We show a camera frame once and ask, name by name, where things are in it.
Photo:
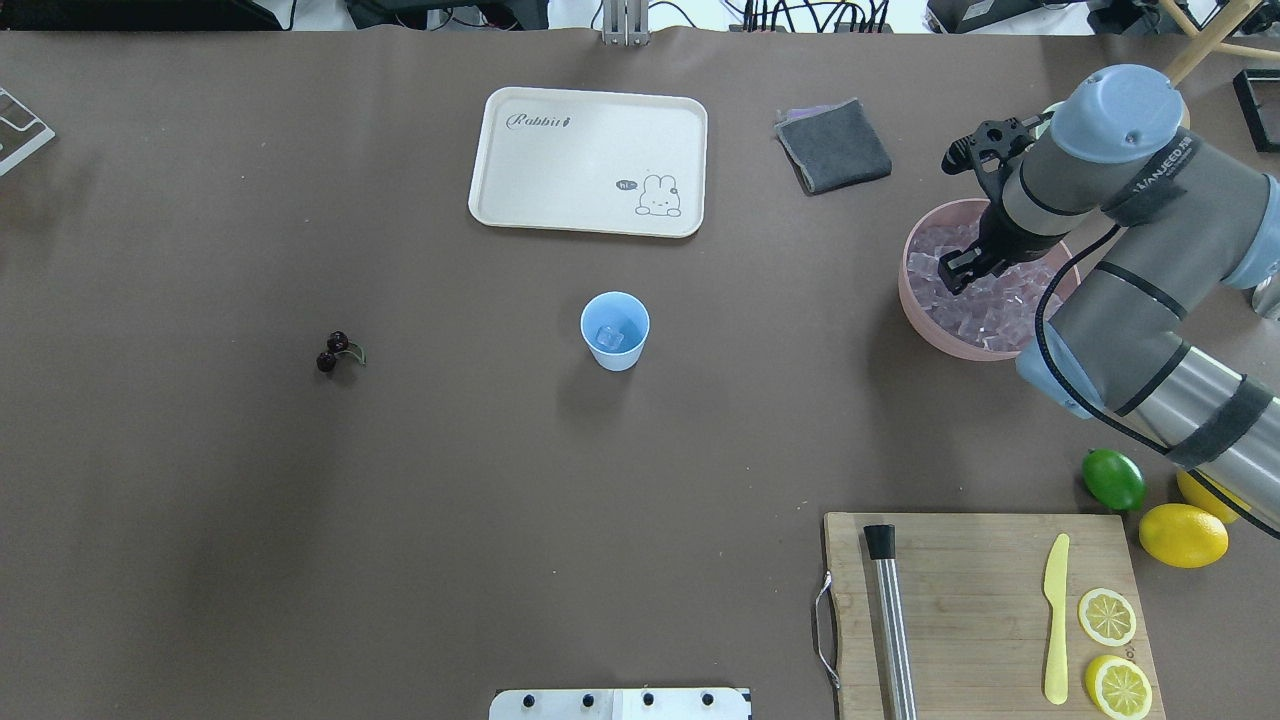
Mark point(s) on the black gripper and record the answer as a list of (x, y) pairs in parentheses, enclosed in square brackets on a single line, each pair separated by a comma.
[(997, 240)]

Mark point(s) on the ice cube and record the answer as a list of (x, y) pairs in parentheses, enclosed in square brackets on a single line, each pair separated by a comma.
[(609, 339)]

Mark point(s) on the dark red cherries pair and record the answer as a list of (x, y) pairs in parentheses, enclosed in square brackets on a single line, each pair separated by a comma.
[(338, 346)]

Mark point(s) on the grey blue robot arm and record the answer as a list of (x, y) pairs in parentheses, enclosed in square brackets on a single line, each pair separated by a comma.
[(1185, 217)]

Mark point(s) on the pile of ice cubes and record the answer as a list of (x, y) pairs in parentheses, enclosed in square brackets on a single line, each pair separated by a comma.
[(985, 305)]

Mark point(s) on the light blue cup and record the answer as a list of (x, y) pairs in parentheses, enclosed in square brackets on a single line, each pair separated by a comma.
[(615, 326)]

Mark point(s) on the pink bowl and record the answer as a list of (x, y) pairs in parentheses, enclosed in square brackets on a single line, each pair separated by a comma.
[(925, 325)]

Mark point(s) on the grey folded cloth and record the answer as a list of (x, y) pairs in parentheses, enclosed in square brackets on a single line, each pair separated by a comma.
[(833, 146)]

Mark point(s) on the green lime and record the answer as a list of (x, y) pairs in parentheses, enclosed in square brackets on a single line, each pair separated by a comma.
[(1114, 480)]

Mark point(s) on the metal scoop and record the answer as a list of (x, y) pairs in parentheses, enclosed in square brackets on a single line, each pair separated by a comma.
[(1265, 298)]

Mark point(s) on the yellow plastic knife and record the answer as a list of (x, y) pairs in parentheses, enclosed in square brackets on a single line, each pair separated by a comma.
[(1055, 590)]

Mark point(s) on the yellow lemon near board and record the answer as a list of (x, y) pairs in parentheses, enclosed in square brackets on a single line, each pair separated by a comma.
[(1195, 494)]

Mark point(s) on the wooden cutting board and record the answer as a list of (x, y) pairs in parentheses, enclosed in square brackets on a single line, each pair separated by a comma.
[(978, 624)]

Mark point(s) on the yellow lemon outer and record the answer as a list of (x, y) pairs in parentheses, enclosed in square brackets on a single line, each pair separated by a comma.
[(1183, 536)]

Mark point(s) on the lemon slice lower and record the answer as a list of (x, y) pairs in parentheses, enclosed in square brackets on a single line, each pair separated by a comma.
[(1107, 617)]

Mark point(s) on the cream rabbit tray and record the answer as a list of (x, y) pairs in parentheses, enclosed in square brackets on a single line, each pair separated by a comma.
[(556, 159)]

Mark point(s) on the steel muddler black tip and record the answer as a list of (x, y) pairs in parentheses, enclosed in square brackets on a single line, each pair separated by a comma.
[(881, 546)]

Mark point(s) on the lemon half slice upper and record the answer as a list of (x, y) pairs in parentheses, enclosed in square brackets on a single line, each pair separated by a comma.
[(1118, 688)]

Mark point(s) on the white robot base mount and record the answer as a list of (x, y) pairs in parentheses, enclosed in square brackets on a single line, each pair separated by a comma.
[(623, 703)]

